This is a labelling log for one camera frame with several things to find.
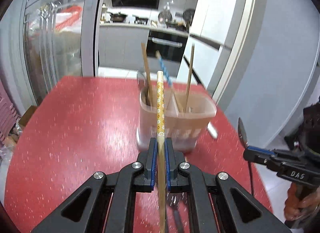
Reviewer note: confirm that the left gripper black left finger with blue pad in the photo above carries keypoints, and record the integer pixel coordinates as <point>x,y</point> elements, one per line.
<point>105,202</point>

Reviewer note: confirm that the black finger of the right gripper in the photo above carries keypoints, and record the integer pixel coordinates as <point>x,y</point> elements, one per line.
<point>259,155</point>

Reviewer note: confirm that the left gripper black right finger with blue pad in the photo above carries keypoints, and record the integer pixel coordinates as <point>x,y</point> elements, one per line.
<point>216,202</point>

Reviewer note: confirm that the floral yellow bamboo chopstick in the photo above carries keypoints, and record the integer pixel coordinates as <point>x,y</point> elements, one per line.
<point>161,173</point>

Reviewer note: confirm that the large dark translucent spoon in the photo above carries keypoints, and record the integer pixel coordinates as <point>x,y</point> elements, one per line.
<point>173,200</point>

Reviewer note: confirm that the gloved orange hand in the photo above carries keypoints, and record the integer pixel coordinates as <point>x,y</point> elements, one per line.
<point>293,204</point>

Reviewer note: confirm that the beige plastic cutlery holder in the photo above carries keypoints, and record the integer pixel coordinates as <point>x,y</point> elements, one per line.
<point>183,128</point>

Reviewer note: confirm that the plain bamboo chopstick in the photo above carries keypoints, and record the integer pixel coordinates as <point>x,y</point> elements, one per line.
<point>189,78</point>

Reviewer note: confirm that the pink plastic stool stack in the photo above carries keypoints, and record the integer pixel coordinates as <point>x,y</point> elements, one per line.
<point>8,114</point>

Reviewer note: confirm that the black built-in oven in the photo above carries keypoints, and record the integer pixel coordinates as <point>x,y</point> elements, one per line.
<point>170,46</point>

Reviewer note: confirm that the white refrigerator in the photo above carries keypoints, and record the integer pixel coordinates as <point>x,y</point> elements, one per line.
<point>216,32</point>

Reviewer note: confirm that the blue patterned chopstick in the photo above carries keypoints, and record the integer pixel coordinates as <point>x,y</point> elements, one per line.
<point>163,68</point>

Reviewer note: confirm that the black wok on stove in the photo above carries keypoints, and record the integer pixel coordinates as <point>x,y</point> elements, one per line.
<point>117,17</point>

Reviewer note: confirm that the glass sliding door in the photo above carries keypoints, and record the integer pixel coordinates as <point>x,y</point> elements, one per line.
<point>60,38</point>

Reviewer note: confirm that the white handled fork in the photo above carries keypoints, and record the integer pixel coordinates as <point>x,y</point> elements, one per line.
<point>212,131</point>

